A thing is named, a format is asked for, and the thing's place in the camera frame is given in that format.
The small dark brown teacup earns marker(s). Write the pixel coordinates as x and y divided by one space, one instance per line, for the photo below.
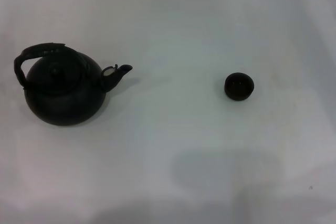
239 87

